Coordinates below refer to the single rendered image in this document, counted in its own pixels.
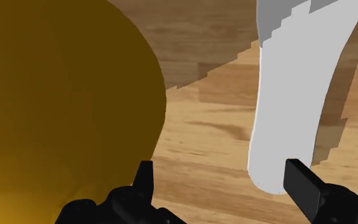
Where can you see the large yellow-brown round object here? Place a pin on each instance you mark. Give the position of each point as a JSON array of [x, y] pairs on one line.
[[61, 102]]

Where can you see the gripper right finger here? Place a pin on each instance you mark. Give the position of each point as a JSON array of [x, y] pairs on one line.
[[309, 189]]

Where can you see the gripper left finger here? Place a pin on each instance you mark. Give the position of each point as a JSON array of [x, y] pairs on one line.
[[141, 192]]

